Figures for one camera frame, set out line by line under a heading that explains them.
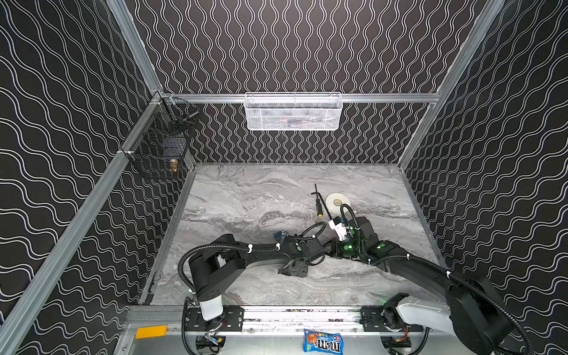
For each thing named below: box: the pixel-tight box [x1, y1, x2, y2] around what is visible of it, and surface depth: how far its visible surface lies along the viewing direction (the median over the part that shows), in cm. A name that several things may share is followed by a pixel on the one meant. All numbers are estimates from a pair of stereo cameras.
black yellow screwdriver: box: [314, 183, 324, 219], surface depth 102 cm
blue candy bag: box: [303, 328, 344, 355], surface depth 70 cm
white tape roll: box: [325, 192, 351, 215], surface depth 109 cm
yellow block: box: [135, 324, 168, 340], surface depth 73 cm
